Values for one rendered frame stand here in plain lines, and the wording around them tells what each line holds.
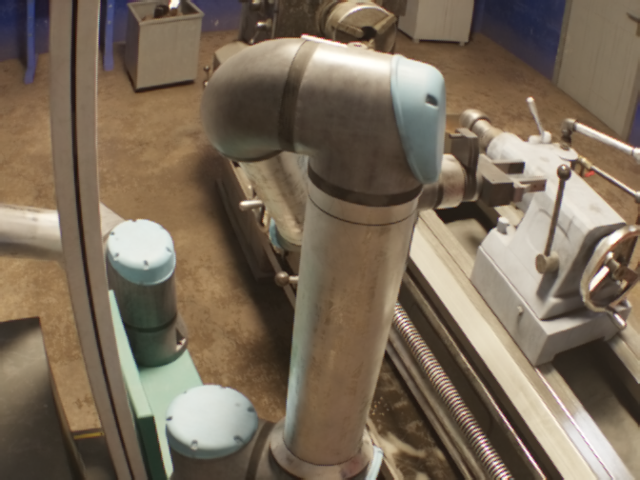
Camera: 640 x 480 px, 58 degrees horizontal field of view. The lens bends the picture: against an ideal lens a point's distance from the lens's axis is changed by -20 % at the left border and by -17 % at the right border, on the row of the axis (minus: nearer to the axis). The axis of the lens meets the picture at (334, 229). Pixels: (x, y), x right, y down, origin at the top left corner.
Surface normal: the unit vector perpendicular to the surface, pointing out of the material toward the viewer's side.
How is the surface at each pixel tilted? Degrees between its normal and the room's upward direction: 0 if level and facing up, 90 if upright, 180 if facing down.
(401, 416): 0
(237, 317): 0
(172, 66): 90
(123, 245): 5
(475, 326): 36
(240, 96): 80
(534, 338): 90
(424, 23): 90
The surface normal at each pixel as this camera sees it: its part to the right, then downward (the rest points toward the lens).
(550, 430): -0.45, -0.60
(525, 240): -0.83, -0.18
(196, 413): 0.03, -0.84
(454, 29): 0.36, 0.55
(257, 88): -0.42, 0.11
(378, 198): 0.14, 0.57
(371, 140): -0.24, 0.52
